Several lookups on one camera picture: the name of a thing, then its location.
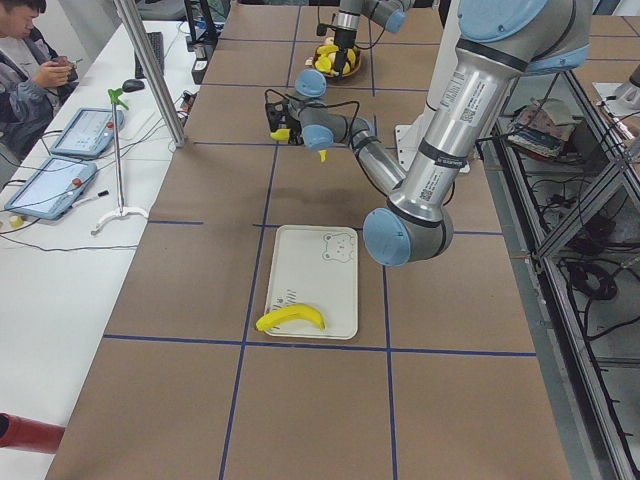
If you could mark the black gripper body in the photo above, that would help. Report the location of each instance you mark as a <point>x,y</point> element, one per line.
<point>343,41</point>
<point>294,131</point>

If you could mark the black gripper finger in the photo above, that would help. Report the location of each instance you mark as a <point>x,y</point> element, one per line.
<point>341,65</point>

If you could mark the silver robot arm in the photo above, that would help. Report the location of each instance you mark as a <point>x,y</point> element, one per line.
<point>499,41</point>
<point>388,14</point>

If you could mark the brown woven wicker basket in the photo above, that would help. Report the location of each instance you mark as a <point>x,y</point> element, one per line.
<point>331,56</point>

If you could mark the black labelled box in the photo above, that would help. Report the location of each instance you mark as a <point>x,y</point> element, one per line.
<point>198,71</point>

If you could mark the white bear print tray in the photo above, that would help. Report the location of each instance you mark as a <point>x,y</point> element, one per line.
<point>316,266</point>

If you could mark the black computer mouse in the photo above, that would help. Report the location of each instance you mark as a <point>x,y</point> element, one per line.
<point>132,85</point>

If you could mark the green tipped grabber stick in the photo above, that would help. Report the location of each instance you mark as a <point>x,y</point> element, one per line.
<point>122,210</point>

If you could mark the blue teach pendant far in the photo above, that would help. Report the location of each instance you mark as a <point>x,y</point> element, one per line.
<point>88,134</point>

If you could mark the blue teach pendant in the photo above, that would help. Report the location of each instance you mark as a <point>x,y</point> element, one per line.
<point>53,188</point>
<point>88,134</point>

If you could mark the blue teach pendant near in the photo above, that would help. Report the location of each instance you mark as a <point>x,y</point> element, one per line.
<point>53,188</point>

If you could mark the seated person in grey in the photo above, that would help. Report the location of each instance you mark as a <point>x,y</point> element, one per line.
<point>35,80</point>

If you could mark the red cylinder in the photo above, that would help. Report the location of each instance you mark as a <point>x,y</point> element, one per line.
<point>25,434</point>

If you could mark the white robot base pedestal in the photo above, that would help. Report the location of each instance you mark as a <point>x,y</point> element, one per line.
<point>408,137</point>

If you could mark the grey metal frame post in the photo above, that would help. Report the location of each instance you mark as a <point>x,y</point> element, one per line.
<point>137,34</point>

